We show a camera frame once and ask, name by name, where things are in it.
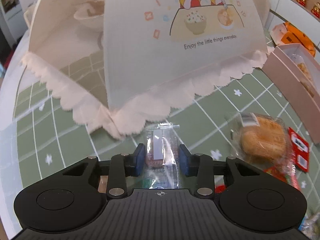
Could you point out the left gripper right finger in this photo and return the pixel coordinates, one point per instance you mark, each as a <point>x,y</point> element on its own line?
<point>201,167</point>

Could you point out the orange package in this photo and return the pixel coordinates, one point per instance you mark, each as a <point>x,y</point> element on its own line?
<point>286,33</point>

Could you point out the red gold figurine right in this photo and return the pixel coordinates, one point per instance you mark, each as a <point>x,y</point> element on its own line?
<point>316,10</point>

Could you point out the green grid table mat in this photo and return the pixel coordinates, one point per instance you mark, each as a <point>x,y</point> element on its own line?
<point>48,139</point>

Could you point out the white mesh food cover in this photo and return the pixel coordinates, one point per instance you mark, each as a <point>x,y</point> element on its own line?
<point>118,64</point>

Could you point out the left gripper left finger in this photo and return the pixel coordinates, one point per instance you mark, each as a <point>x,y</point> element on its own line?
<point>122,166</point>

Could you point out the small clear sachet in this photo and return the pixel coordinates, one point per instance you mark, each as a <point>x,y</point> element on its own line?
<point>161,170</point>

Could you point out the red sachet with barcode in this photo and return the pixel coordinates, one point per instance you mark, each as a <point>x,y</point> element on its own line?
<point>301,150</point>

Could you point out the pink cardboard box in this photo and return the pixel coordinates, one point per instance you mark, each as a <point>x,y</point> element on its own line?
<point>296,74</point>

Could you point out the clear bread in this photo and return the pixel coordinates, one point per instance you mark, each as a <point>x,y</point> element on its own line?
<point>260,139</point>

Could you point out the large red roast duck packet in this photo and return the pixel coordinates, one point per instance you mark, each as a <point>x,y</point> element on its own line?
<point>290,179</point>

